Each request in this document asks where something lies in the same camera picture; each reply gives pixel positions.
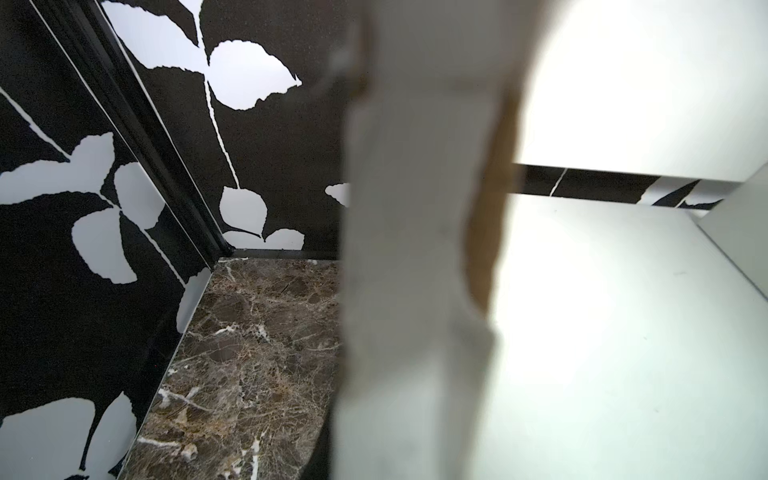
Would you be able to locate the white wooden bookshelf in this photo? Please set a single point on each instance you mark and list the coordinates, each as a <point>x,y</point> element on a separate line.
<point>554,256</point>

